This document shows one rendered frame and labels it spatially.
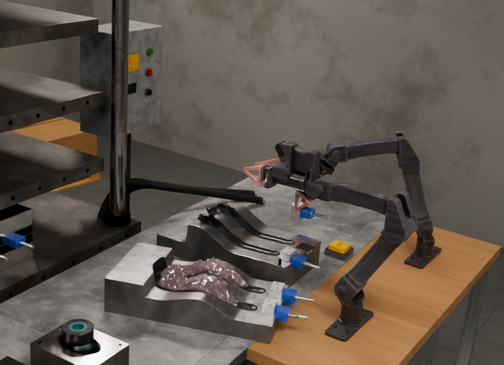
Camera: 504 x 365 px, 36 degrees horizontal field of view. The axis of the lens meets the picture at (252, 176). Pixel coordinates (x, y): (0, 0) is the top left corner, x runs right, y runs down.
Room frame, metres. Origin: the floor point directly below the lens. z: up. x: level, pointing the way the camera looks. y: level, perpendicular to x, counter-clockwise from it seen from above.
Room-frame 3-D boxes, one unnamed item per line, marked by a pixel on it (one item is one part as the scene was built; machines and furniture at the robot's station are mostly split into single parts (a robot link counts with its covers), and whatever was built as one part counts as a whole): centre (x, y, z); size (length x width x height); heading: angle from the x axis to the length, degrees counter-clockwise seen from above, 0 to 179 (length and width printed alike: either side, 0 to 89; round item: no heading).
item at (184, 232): (2.39, 0.03, 0.87); 0.50 x 0.26 x 0.14; 61
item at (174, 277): (2.05, 0.12, 0.90); 0.26 x 0.18 x 0.08; 78
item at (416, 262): (2.52, -0.64, 0.84); 0.20 x 0.07 x 0.08; 149
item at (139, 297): (2.04, 0.13, 0.85); 0.50 x 0.26 x 0.11; 78
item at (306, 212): (2.52, -0.22, 0.93); 0.13 x 0.05 x 0.05; 61
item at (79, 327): (1.70, 0.41, 0.89); 0.08 x 0.08 x 0.04
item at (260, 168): (2.17, -0.02, 1.20); 0.09 x 0.07 x 0.07; 59
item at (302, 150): (2.09, -0.17, 1.24); 0.12 x 0.09 x 0.12; 59
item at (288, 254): (2.21, -0.18, 0.89); 0.13 x 0.05 x 0.05; 61
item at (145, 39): (2.92, 0.54, 0.73); 0.30 x 0.22 x 1.47; 151
